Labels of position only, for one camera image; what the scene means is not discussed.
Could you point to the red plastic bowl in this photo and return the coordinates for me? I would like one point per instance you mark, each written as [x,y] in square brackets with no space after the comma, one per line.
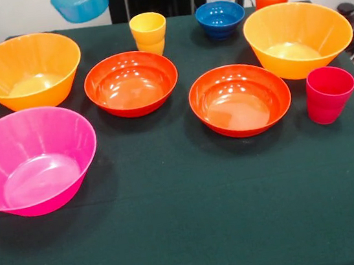
[240,104]
[132,89]

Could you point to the light blue translucent bowl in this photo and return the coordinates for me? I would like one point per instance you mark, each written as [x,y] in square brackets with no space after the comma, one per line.
[80,8]

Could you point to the dark blue plastic bowl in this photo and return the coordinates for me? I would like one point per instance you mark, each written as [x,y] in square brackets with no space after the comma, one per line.
[219,22]

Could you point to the crimson plastic cup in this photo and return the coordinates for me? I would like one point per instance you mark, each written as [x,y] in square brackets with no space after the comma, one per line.
[326,103]

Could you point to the dark green tablecloth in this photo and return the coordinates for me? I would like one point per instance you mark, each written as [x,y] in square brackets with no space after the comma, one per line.
[188,219]

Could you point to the large orange plastic bowl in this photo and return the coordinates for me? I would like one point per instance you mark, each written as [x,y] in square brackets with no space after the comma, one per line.
[6,73]
[280,27]

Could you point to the large pink plastic bowl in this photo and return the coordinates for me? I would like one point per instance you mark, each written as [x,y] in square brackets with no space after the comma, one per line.
[34,141]

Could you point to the black wall plug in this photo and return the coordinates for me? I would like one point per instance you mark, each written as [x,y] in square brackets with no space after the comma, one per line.
[239,0]

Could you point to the yellow plastic cup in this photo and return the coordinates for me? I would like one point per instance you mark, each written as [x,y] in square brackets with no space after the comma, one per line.
[150,41]

